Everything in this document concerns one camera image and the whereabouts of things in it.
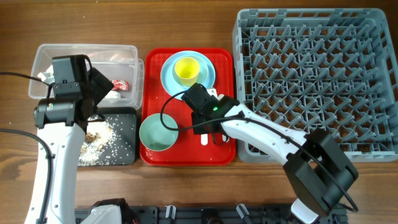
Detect clear plastic storage box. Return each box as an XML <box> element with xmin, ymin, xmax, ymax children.
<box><xmin>31</xmin><ymin>44</ymin><xmax>144</xmax><ymax>110</ymax></box>

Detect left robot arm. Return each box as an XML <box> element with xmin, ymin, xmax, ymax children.
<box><xmin>25</xmin><ymin>54</ymin><xmax>113</xmax><ymax>223</ymax></box>

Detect red candy wrapper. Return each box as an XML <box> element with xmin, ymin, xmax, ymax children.
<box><xmin>111</xmin><ymin>80</ymin><xmax>129</xmax><ymax>91</ymax></box>

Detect white plastic spoon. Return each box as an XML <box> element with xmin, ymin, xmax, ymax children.
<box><xmin>218</xmin><ymin>94</ymin><xmax>229</xmax><ymax>144</ymax></box>

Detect green bowl with food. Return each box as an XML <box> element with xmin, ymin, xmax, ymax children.
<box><xmin>139</xmin><ymin>113</ymin><xmax>178</xmax><ymax>152</ymax></box>

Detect yellow plastic cup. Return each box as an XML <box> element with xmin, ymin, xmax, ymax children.
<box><xmin>175</xmin><ymin>57</ymin><xmax>200</xmax><ymax>86</ymax></box>

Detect white plastic fork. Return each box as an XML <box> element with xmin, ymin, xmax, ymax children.
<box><xmin>200</xmin><ymin>134</ymin><xmax>208</xmax><ymax>146</ymax></box>

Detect light blue plate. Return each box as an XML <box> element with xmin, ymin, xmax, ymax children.
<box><xmin>160</xmin><ymin>50</ymin><xmax>216</xmax><ymax>96</ymax></box>

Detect black plastic bin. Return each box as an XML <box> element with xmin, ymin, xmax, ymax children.
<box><xmin>78</xmin><ymin>107</ymin><xmax>137</xmax><ymax>167</ymax></box>

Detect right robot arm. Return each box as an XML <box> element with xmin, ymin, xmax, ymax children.
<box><xmin>182</xmin><ymin>92</ymin><xmax>359</xmax><ymax>223</ymax></box>

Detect spilled rice and food scraps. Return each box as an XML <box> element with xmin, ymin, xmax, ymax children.
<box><xmin>77</xmin><ymin>119</ymin><xmax>137</xmax><ymax>166</ymax></box>

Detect white tissue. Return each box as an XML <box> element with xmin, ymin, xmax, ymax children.
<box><xmin>105</xmin><ymin>91</ymin><xmax>121</xmax><ymax>100</ymax></box>

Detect red plastic tray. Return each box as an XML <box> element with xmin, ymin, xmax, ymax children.
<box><xmin>139</xmin><ymin>48</ymin><xmax>236</xmax><ymax>166</ymax></box>

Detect grey dishwasher rack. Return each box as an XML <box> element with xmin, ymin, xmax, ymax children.
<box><xmin>232</xmin><ymin>8</ymin><xmax>397</xmax><ymax>162</ymax></box>

